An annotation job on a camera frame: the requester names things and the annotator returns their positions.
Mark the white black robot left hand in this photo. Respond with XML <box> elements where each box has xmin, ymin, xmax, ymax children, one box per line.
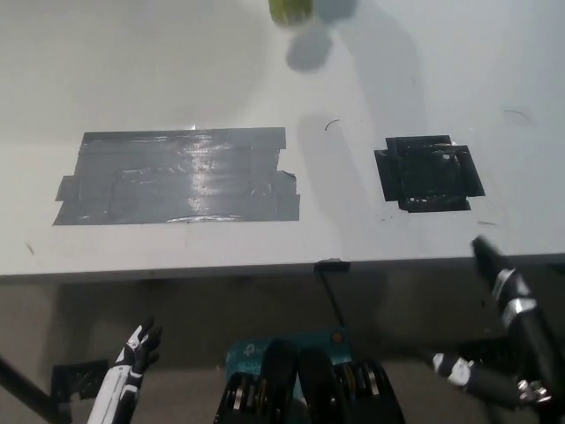
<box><xmin>87</xmin><ymin>314</ymin><xmax>164</xmax><ymax>424</ymax></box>

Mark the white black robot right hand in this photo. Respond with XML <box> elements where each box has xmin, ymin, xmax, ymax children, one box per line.
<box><xmin>425</xmin><ymin>235</ymin><xmax>565</xmax><ymax>413</ymax></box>

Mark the spray bottle with green label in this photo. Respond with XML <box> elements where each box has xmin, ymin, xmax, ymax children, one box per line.
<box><xmin>267</xmin><ymin>0</ymin><xmax>357</xmax><ymax>29</ymax></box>

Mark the black teal robot torso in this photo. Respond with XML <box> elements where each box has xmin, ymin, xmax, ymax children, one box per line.
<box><xmin>213</xmin><ymin>324</ymin><xmax>406</xmax><ymax>424</ymax></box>

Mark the black floor tape patch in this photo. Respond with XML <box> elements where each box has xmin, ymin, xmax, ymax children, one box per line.
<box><xmin>51</xmin><ymin>359</ymin><xmax>110</xmax><ymax>402</ymax></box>

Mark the black metal table leg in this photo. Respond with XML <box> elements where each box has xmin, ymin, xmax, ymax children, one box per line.
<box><xmin>0</xmin><ymin>352</ymin><xmax>72</xmax><ymax>424</ymax></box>

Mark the black square tape patch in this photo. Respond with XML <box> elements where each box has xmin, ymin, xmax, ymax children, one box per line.
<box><xmin>373</xmin><ymin>135</ymin><xmax>486</xmax><ymax>214</ymax></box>

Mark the grey duct tape patch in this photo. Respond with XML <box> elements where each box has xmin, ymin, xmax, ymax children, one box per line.
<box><xmin>51</xmin><ymin>126</ymin><xmax>302</xmax><ymax>227</ymax></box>

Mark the thin black cable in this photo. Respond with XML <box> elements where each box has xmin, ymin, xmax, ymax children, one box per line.
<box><xmin>319</xmin><ymin>269</ymin><xmax>348</xmax><ymax>329</ymax></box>

